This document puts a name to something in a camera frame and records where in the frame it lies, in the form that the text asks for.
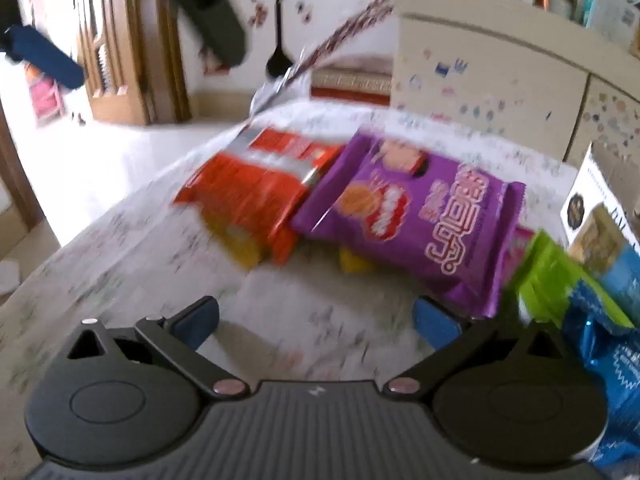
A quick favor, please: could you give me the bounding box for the wooden door frame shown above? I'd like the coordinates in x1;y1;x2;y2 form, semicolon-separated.
75;0;191;126

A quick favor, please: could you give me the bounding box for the floral tablecloth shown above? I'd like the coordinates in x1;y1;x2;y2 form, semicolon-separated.
0;97;581;406

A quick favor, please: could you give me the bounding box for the cardboard box with white flap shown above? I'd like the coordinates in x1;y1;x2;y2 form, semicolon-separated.
559;139;640;321

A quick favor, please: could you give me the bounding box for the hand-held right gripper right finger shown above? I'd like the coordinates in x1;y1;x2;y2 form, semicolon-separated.
382;296;558;402

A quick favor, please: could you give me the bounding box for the orange snack packet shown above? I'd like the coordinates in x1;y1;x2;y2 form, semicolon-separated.
172;126;347;267

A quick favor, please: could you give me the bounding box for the shiny blue snack packet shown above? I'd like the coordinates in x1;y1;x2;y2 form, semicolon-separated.
560;280;640;476

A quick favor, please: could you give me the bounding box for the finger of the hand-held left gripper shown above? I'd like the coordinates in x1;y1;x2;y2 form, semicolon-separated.
150;0;248;67
0;24;86;90

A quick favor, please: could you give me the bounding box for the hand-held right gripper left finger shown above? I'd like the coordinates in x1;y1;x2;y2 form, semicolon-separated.
65;296;251;402

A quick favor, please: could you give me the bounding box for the cream cabinet with stickers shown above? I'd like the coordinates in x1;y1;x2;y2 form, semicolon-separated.
390;0;640;166

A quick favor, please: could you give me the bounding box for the dried branch bouquet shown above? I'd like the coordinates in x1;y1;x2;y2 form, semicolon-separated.
250;0;406;116

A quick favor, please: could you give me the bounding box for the purple snack packet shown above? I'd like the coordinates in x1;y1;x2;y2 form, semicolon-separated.
291;130;527;318

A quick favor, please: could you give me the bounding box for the white carton with barcode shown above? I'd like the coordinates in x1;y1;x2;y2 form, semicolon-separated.
575;0;640;47

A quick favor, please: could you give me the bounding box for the green snack packet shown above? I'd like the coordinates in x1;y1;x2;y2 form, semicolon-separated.
510;230;636;331

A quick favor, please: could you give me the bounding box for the red patterned box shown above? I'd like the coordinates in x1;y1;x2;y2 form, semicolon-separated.
310;57;396;106

